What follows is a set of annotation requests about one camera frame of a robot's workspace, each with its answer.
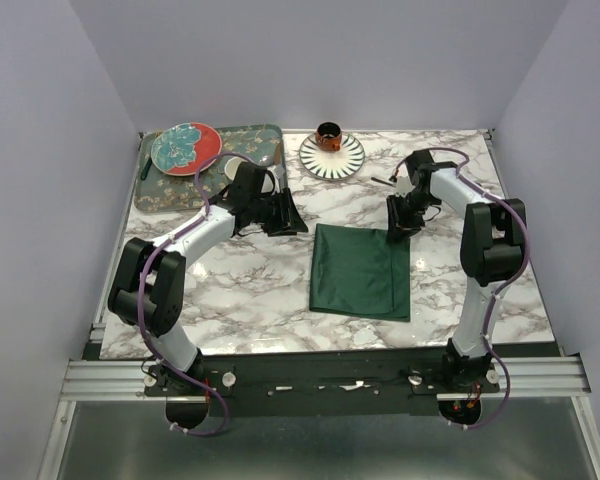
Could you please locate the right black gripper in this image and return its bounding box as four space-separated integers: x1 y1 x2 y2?
384 190 436 244

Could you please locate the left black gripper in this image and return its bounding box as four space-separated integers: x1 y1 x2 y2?
249 187 308 237

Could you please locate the dark green cloth napkin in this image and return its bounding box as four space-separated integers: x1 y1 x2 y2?
309 224 411 322

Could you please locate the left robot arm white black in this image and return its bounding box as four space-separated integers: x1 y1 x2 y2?
107 162 308 395

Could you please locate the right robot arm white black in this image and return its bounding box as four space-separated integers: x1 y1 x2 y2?
386 147 530 392

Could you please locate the black spoon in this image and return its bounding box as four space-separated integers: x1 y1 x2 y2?
370 176 394 187

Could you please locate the white striped saucer plate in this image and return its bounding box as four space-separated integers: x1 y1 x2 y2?
298 133 366 181

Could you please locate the brown wooden knife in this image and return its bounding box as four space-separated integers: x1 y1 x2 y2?
273 143 283 165

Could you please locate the brown glazed cup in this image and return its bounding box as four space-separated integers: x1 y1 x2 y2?
315 122 342 152

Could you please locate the red and teal plate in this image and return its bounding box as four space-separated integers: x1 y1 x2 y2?
150 122 223 177

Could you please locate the floral teal serving tray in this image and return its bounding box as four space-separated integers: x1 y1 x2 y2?
134 124 285 213

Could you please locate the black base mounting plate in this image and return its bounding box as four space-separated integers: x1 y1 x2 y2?
142 349 501 419

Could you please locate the cream mug with teal handle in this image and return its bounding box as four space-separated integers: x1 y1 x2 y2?
224 156 243 181

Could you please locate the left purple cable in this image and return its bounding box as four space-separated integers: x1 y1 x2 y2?
135 152 254 437

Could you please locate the green handled utensil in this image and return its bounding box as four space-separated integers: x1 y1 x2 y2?
140 156 152 181

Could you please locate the aluminium frame rail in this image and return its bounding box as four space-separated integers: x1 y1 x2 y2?
38 356 600 479

